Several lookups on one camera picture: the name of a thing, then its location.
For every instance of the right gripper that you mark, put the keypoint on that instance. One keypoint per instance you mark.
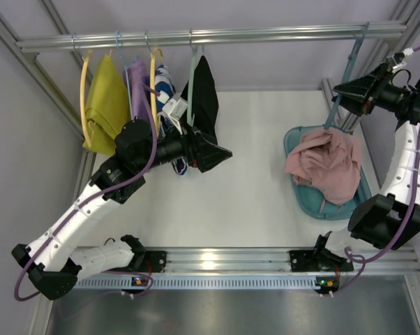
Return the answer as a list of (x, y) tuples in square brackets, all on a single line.
[(374, 90)]

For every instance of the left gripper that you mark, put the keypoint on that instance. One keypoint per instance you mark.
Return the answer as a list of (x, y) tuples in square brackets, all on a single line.
[(192, 150)]

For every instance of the blue-grey plastic hanger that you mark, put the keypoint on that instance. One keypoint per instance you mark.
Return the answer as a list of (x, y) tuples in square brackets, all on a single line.
[(351, 60)]

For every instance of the pink trousers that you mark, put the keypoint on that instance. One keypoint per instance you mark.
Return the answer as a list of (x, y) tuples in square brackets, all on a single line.
[(329, 161)]

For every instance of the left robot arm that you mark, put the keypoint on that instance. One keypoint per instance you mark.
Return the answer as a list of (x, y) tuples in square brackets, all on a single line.
[(54, 262)]

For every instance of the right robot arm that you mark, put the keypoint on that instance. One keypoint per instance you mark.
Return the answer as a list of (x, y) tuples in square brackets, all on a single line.
[(391, 218)]

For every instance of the black trousers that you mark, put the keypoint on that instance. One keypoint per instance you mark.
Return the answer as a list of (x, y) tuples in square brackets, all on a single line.
[(205, 104)]

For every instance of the blue white patterned trousers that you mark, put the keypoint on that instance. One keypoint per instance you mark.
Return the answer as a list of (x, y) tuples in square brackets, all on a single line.
[(164, 84)]

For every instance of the purple trousers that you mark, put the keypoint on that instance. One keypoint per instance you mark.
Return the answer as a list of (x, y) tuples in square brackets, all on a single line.
[(139, 79)]

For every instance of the olive yellow trousers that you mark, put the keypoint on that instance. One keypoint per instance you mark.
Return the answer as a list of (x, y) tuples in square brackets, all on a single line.
[(107, 107)]

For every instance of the pale yellow hanger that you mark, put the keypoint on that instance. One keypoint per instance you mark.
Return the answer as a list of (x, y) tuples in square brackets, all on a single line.
[(82, 91)]

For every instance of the teal plastic basin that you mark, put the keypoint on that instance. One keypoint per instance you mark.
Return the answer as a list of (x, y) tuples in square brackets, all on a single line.
[(309, 198)]

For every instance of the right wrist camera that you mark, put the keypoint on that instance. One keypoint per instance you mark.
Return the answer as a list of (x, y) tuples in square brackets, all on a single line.
[(397, 61)]

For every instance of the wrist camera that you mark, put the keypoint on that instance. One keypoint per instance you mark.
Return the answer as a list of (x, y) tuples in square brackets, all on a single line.
[(173, 110), (397, 61)]

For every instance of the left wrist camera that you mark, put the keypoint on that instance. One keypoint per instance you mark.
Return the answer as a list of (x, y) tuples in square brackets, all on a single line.
[(173, 110)]

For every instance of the aluminium hanging rail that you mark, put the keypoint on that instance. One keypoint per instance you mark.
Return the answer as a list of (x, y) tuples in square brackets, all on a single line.
[(74, 42)]

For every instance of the light blue wire hanger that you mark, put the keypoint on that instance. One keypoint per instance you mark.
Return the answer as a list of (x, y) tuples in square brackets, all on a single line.
[(126, 69)]

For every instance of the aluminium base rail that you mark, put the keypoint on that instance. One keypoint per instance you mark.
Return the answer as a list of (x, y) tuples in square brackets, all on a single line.
[(266, 260)]

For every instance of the slotted cable duct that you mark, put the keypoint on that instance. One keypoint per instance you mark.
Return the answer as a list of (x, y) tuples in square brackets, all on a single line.
[(180, 282)]

